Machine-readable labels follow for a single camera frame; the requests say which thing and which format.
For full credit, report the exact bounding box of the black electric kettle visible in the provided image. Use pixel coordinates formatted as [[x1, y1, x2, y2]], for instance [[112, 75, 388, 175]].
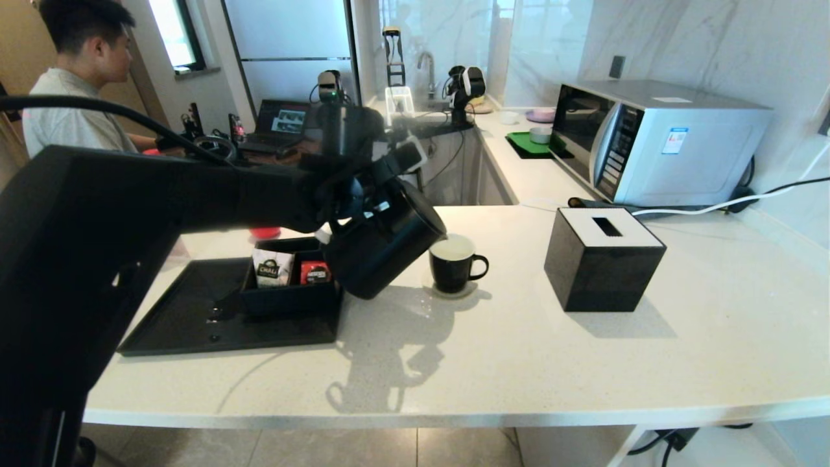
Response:
[[322, 178, 448, 300]]

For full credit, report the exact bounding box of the white tea bag packet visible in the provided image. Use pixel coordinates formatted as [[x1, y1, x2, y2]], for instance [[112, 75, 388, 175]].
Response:
[[252, 250, 296, 288]]

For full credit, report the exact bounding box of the red coffee sachet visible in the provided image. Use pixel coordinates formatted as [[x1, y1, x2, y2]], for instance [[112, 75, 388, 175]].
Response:
[[300, 261, 333, 285]]

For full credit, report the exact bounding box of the black compartment box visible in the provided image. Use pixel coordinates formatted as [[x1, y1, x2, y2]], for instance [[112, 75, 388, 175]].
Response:
[[240, 237, 343, 318]]

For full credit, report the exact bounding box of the black laptop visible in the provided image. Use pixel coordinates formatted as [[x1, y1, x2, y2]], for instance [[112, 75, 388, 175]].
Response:
[[240, 99, 312, 155]]

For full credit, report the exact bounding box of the black mug white inside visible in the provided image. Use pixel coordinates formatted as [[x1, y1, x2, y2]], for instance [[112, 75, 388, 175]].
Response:
[[429, 234, 490, 294]]

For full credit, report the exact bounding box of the clear glass coaster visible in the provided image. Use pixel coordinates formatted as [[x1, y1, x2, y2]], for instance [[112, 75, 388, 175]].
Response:
[[422, 269, 479, 300]]

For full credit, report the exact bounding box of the metal kitchen faucet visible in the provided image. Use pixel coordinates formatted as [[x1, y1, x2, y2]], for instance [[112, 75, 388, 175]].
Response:
[[418, 52, 436, 98]]

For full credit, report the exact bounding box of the grey refrigerator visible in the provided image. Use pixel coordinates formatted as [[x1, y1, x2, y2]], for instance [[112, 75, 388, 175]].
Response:
[[222, 0, 374, 163]]

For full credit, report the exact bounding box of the green mat on black tray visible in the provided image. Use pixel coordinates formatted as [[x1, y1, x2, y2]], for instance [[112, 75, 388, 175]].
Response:
[[505, 132, 575, 162]]

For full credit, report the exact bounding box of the black serving tray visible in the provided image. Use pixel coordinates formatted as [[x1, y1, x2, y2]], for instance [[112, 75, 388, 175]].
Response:
[[117, 257, 344, 356]]

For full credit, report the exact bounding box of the black tissue box white lid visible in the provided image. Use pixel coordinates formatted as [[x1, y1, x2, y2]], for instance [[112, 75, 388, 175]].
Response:
[[543, 208, 666, 313]]

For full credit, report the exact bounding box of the person in grey shirt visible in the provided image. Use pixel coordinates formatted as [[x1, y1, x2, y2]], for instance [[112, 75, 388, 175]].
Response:
[[21, 0, 160, 156]]

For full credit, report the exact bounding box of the silver microwave oven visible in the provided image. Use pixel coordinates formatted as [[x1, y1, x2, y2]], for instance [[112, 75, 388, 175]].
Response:
[[549, 81, 774, 209]]

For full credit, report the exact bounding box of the black power adapter brick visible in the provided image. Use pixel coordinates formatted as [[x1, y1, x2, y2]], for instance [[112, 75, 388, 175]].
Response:
[[652, 427, 701, 453]]

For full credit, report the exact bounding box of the white wire basket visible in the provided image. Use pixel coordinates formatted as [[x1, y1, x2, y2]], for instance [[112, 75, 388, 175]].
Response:
[[385, 87, 416, 121]]

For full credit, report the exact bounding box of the black camera head on stand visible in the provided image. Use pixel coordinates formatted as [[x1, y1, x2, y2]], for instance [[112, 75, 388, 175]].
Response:
[[317, 70, 351, 108]]

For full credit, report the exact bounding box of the black upright frame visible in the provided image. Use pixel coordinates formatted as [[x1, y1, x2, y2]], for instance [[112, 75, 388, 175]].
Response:
[[383, 29, 408, 90]]

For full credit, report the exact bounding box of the black teleoperation handle rig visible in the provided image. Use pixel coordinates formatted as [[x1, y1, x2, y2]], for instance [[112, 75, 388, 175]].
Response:
[[156, 102, 250, 160]]

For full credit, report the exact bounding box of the window with dark frame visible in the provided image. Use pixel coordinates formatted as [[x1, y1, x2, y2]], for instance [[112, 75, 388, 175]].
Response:
[[149, 0, 208, 75]]

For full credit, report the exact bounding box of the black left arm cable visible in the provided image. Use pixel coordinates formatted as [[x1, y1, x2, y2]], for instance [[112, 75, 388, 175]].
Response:
[[0, 95, 229, 167]]

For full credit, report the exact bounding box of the white power cable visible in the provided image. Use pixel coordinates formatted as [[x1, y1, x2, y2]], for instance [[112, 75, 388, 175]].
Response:
[[630, 139, 830, 219]]

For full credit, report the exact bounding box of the thick black adapter cable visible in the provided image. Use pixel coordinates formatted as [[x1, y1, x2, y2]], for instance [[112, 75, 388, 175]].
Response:
[[626, 423, 754, 467]]

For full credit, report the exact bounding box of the black power cable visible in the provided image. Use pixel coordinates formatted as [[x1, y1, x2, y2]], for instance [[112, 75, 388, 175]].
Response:
[[726, 177, 830, 208]]

